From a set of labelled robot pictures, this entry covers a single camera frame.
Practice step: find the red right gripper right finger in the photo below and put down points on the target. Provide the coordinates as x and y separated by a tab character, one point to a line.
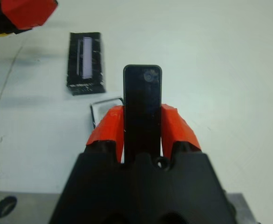
176	130

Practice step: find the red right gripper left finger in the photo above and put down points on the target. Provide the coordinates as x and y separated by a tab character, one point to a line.
110	126

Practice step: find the black box base white lining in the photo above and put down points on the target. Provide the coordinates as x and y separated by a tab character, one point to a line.
101	109

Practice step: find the glossy black box lid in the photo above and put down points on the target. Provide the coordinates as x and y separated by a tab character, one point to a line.
74	70

